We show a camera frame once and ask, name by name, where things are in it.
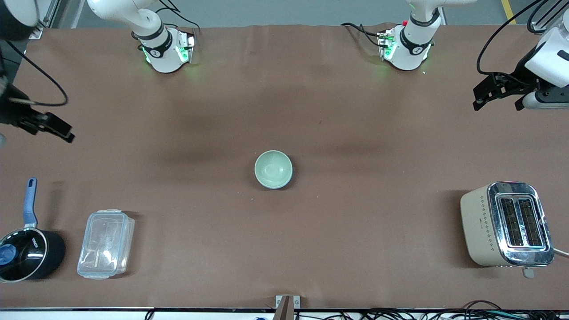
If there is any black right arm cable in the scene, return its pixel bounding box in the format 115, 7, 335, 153
5, 40, 69, 107

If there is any left arm base connector plate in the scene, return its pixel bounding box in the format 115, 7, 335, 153
377, 29, 397, 60

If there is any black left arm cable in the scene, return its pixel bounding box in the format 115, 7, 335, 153
477, 0, 541, 81

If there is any black pot with blue handle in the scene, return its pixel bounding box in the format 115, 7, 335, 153
0, 177, 67, 283

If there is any aluminium frame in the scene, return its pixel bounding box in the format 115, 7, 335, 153
27, 0, 60, 40

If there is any black right base cable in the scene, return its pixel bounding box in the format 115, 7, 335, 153
156, 0, 200, 36

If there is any black base cable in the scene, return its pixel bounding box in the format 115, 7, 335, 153
156, 0, 200, 36
340, 22, 387, 47

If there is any glass lid with blue knob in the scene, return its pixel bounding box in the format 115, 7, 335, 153
0, 228, 48, 282

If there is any black cable bundle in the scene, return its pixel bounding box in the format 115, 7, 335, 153
293, 300, 569, 320

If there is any metal table edge bracket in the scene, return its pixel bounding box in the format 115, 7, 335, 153
275, 295, 301, 320

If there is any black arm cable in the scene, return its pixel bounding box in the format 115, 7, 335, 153
477, 0, 541, 81
5, 40, 69, 107

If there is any beige chrome toaster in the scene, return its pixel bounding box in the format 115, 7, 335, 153
460, 181, 555, 279

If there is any green bowl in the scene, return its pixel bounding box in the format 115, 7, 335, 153
254, 150, 293, 190

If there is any clear plastic food container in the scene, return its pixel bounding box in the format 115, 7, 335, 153
77, 209, 136, 280

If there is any brown table mat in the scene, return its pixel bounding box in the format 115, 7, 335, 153
0, 23, 569, 310

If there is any right arm base connector plate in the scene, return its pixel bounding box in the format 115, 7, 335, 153
177, 30, 195, 64

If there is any black left base cable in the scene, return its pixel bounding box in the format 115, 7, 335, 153
340, 22, 387, 47

